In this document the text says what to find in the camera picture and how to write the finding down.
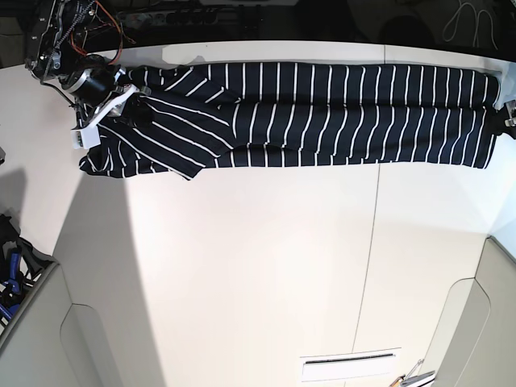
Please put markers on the right gripper black silver body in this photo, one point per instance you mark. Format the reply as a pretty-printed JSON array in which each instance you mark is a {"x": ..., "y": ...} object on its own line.
[{"x": 93, "y": 86}]

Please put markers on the left gripper black silver body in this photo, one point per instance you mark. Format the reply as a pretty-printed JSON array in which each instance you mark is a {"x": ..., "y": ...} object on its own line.
[{"x": 511, "y": 110}]

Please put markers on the navy white striped T-shirt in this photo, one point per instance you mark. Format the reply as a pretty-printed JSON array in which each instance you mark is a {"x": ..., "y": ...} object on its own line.
[{"x": 287, "y": 114}]

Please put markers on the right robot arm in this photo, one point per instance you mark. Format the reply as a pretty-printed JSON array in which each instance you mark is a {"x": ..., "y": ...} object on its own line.
[{"x": 56, "y": 43}]

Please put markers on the black power strip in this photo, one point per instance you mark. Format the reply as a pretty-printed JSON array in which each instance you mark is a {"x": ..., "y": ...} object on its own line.
[{"x": 164, "y": 18}]

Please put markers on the blue black tool pile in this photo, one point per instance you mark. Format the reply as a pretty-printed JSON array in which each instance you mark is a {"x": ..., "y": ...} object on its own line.
[{"x": 21, "y": 267}]

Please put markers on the silver tool at edge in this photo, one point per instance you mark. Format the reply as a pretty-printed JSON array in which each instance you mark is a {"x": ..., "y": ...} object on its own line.
[{"x": 412, "y": 380}]

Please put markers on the white table slot plate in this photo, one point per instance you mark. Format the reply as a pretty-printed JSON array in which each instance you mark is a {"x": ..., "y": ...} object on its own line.
[{"x": 345, "y": 367}]

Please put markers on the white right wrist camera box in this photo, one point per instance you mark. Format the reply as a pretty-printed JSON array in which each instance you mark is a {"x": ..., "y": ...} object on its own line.
[{"x": 85, "y": 138}]

